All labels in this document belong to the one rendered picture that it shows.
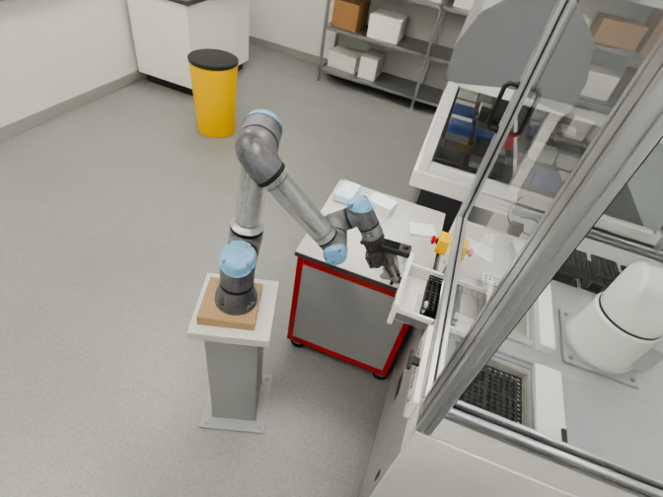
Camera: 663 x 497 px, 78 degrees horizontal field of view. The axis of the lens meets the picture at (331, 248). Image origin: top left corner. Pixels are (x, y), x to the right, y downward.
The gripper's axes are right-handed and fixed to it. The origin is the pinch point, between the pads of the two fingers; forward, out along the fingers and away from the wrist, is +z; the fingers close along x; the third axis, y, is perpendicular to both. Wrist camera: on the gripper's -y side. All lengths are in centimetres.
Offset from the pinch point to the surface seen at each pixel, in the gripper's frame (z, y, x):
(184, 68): -96, 246, -240
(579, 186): -56, -59, 53
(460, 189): 13, -11, -80
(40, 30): -165, 275, -151
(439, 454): 17, -18, 55
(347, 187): -13, 37, -60
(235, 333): -14, 47, 37
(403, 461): 25, -5, 55
